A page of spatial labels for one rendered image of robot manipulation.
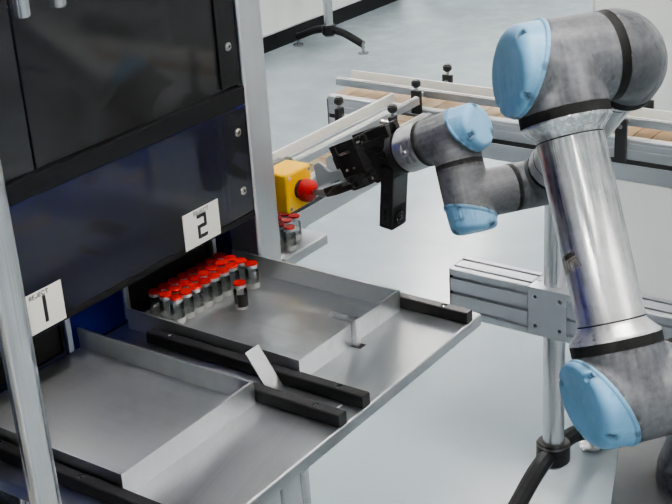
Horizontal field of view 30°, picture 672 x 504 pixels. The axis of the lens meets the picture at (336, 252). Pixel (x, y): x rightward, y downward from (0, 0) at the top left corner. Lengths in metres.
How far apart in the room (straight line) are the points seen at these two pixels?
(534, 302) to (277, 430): 1.24
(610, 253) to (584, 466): 1.68
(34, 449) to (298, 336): 0.94
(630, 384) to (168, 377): 0.67
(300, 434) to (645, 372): 0.46
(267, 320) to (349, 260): 2.35
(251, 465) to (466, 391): 1.92
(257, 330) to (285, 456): 0.36
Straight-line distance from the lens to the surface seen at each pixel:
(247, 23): 2.01
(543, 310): 2.82
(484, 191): 1.92
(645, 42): 1.62
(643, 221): 3.32
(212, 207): 2.00
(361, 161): 2.02
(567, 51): 1.56
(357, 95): 2.90
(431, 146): 1.94
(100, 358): 1.92
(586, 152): 1.56
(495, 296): 2.87
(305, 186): 2.14
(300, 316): 1.97
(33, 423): 1.01
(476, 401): 3.45
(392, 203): 2.04
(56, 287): 1.78
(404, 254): 4.33
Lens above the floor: 1.76
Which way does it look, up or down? 24 degrees down
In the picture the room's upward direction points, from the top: 4 degrees counter-clockwise
